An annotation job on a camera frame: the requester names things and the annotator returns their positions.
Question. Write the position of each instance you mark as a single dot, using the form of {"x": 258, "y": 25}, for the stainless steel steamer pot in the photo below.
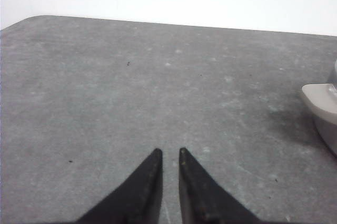
{"x": 320, "y": 99}

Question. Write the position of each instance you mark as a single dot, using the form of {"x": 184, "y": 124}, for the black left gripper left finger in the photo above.
{"x": 137, "y": 200}

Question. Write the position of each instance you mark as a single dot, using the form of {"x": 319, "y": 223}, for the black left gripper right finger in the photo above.
{"x": 202, "y": 200}

